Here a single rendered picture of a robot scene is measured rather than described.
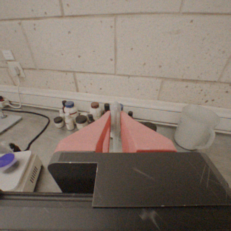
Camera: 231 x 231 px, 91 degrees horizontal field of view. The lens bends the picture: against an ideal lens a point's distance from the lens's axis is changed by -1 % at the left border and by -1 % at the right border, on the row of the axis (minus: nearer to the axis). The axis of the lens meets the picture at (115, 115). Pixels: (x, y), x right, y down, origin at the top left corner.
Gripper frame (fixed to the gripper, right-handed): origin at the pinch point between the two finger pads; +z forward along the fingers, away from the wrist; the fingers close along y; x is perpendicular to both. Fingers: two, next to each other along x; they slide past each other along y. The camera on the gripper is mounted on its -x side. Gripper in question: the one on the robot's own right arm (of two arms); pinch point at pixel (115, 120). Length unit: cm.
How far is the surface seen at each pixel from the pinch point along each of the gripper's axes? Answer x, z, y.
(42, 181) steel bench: 32.2, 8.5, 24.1
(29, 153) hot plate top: 23.4, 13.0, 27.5
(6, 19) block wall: -14, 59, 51
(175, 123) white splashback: 30, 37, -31
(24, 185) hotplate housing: 25.9, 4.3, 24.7
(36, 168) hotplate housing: 28.7, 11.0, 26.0
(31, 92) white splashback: 21, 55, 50
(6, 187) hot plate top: 23.5, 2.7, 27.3
